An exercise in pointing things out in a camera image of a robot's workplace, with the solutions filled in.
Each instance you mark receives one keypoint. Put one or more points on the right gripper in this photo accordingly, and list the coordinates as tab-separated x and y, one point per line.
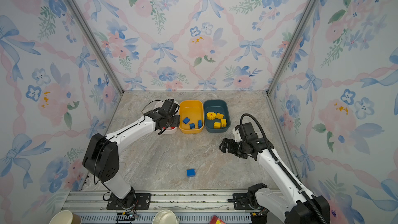
231	149

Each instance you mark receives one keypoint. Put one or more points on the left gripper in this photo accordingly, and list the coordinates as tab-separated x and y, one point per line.
176	117

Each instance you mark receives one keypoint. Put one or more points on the white plastic container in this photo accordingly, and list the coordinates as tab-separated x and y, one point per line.
169	130

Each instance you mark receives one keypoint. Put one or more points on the yellow lego brick cube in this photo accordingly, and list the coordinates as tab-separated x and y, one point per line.
217	125

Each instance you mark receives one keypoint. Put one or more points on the yellow plastic container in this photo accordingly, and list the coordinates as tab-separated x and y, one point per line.
193	109

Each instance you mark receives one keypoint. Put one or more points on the yellow lego brick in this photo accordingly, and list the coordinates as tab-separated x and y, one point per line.
223	123
219	116

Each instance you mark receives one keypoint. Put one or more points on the dark teal plastic container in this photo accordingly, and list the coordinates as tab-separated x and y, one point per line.
216	106

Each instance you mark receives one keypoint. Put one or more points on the yellow duck lego piece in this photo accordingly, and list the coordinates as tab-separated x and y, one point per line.
211	116

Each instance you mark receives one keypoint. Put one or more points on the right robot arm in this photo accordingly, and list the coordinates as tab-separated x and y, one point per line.
296	205

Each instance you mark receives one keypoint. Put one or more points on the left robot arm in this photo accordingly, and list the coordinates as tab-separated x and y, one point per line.
102	156

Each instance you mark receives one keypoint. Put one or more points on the red packet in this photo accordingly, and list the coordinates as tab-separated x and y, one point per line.
216	220

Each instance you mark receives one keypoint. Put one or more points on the white bowl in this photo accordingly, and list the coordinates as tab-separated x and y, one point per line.
165	217

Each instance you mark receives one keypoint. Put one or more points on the paper cup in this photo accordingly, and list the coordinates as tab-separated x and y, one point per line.
66	217

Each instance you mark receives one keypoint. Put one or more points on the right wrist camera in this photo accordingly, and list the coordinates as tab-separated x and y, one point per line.
245	133

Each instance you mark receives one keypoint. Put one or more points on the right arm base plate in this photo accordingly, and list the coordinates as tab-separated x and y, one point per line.
244	201

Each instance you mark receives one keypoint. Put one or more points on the aluminium mounting rail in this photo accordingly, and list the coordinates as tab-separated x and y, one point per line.
215	200

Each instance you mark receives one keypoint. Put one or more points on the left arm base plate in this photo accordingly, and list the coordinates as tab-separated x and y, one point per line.
130	202

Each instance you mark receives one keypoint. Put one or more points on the left aluminium corner post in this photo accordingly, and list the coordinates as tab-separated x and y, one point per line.
90	37

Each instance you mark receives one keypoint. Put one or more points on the aluminium corner post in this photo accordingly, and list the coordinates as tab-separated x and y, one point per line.
301	25
90	37

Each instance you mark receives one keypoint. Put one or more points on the right aluminium corner post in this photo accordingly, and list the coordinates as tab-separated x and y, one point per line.
301	25

